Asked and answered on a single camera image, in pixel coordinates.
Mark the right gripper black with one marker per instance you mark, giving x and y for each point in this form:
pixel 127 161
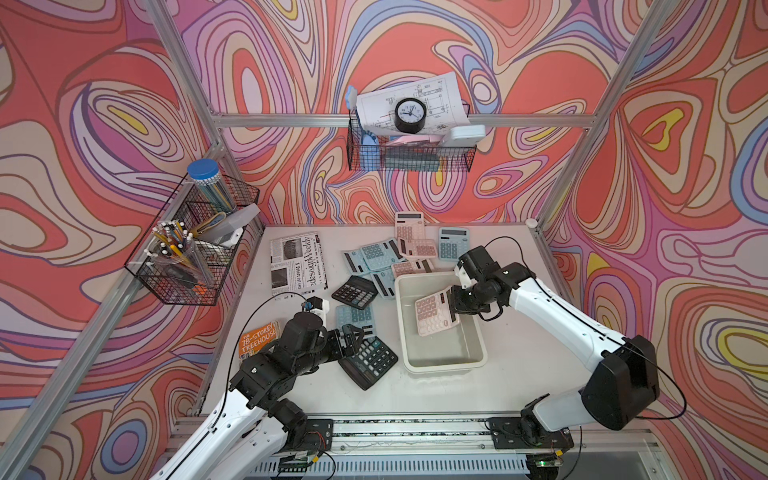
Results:
pixel 457 306

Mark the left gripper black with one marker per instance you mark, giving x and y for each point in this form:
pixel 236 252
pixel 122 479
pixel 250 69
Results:
pixel 337 350

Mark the pink calculator front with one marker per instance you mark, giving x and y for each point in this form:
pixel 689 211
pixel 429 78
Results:
pixel 433 314

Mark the pink calculator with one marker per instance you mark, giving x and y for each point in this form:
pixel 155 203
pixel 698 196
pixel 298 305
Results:
pixel 409 226
pixel 433 314
pixel 415 249
pixel 412 267

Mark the black calculator front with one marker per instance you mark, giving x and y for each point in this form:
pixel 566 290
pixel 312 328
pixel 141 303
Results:
pixel 370 364

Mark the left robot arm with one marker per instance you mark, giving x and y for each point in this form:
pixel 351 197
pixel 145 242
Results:
pixel 254 418

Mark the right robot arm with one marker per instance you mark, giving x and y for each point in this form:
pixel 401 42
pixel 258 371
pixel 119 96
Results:
pixel 624 376

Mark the light blue calculator front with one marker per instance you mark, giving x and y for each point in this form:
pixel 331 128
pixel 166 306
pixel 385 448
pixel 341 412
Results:
pixel 363 319

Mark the light blue calculator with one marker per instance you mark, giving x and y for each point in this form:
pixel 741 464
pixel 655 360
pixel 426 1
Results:
pixel 384 281
pixel 356 262
pixel 363 319
pixel 382 255
pixel 453 242

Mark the pink calculator behind box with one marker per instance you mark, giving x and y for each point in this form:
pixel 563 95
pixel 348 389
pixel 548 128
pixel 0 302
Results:
pixel 412 267

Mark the light blue calculator back right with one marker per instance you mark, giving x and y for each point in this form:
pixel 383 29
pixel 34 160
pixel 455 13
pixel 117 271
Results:
pixel 453 242

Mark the white plastic storage box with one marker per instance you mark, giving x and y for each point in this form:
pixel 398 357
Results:
pixel 436 341

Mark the pink calculator back tilted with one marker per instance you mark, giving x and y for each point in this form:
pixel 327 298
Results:
pixel 415 249

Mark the light blue calculator lower centre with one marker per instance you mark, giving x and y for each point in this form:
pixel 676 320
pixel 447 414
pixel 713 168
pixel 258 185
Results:
pixel 384 281

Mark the light blue calculator centre top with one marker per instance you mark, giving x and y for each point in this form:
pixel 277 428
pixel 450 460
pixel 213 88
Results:
pixel 382 255

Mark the pink calculator back top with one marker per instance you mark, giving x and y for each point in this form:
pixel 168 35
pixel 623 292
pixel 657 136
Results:
pixel 409 226

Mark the light blue calculator far left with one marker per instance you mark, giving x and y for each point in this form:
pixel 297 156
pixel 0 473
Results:
pixel 356 262

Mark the orange paperback book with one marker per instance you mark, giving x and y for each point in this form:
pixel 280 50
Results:
pixel 255 340

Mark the white stapler in basket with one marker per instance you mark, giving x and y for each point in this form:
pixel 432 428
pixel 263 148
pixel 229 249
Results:
pixel 223 231

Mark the white rounded device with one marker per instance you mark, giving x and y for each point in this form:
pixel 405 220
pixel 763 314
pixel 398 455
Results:
pixel 465 136

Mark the black round clock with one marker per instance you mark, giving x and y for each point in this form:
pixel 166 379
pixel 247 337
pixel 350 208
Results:
pixel 410 115

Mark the clear cup of pencils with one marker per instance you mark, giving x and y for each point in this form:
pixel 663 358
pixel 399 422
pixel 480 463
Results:
pixel 173 251

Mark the white paper drawing sheet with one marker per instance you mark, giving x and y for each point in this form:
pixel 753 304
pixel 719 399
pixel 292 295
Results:
pixel 431 106

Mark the blue lid pencil jar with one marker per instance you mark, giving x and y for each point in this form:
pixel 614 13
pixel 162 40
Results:
pixel 206 175

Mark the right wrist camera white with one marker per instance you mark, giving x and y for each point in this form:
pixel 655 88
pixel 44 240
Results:
pixel 464 277

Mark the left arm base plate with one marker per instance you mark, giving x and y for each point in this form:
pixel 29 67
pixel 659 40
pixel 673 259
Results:
pixel 314 435

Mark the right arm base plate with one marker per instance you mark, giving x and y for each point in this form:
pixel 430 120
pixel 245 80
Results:
pixel 516 433

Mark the black wire basket back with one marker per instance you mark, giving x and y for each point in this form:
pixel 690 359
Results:
pixel 370 153

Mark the black wire basket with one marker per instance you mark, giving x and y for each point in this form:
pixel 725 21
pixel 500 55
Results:
pixel 186 204
pixel 370 153

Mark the black wire basket left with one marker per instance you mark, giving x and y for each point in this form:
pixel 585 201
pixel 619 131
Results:
pixel 186 204

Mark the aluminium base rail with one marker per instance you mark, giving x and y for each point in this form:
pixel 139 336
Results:
pixel 461 445

